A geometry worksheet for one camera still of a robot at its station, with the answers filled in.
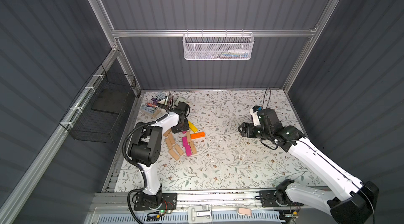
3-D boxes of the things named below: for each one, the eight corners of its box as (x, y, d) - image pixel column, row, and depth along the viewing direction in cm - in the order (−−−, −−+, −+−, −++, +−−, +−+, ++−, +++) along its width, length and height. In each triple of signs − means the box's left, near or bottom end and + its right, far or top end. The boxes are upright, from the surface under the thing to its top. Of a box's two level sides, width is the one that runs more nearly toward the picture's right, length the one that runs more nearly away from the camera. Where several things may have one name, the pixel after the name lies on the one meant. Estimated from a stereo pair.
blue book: (142, 110, 111) (141, 107, 109) (157, 94, 122) (156, 91, 119) (153, 115, 109) (151, 112, 106) (167, 98, 119) (167, 95, 116)
